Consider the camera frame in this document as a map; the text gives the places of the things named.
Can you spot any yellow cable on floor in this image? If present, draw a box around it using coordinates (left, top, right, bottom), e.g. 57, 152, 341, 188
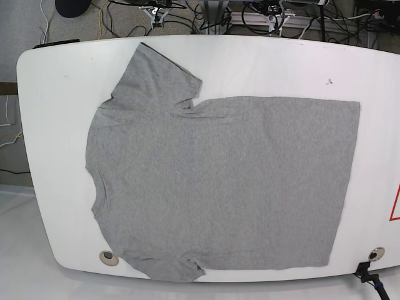
97, 0, 108, 40

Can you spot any grey t-shirt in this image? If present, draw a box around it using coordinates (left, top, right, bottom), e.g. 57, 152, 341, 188
86, 43, 361, 283

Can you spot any black flat bar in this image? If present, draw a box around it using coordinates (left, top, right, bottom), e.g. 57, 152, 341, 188
33, 39, 80, 49

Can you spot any black clamp with cable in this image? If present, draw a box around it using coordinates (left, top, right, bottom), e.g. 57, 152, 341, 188
354, 261, 390, 300

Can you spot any black round base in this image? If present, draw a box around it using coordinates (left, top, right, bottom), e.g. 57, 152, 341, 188
55, 0, 91, 18

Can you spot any white cable on floor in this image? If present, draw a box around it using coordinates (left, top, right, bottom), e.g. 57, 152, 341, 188
39, 0, 51, 44

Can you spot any aluminium frame rail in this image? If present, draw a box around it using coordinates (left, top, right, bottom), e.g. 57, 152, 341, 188
230, 12, 381, 33

